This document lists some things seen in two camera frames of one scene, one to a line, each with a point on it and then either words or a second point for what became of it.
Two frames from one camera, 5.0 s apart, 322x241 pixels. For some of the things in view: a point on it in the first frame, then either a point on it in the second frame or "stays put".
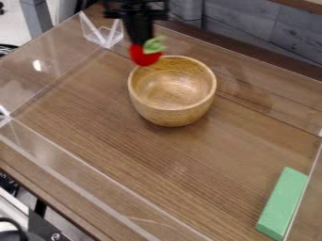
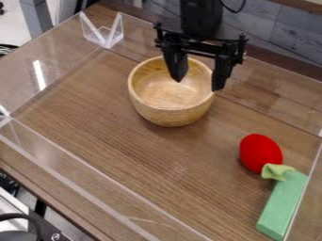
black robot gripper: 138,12 → 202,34
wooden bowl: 172,89 stays put
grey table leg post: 36,16 stays put
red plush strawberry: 146,53 → 258,151
